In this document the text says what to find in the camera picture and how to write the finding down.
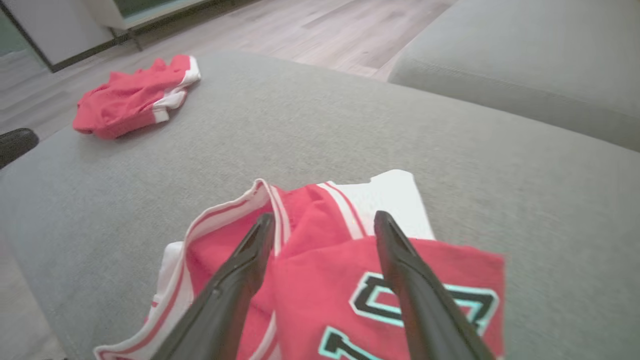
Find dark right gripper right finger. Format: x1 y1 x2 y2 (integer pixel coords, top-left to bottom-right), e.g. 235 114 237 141
373 210 496 360

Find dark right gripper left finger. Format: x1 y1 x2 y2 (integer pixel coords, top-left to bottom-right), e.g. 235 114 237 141
150 212 277 360

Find red jersey with white sleeves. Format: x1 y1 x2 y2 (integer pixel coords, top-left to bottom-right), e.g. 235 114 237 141
94 169 507 360

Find red shorts with white trim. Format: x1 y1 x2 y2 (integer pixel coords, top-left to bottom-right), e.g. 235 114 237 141
72 53 202 140

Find grey fabric sofa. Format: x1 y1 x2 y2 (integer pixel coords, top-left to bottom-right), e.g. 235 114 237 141
0 50 640 360

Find dark rounded object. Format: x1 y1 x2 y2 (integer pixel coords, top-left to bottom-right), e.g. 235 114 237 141
0 127 40 170

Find small grey sofa cushion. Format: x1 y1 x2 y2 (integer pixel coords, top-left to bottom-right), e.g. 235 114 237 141
387 0 640 153

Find pale low TV cabinet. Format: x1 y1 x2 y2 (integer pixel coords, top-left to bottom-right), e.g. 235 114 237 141
0 0 221 74

